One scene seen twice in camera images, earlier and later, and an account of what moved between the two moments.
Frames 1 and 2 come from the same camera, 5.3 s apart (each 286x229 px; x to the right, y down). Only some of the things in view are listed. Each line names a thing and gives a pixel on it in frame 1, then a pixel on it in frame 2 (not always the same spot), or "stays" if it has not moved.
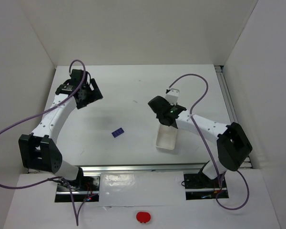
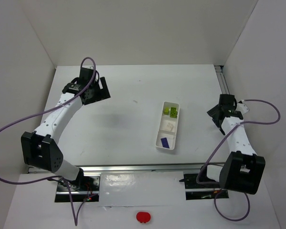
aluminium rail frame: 205,166 stays
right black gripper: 156,105 to 214,114
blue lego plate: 117,132 to 165,143
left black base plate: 86,188 stays
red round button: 143,216 stays
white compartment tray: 166,136 stays
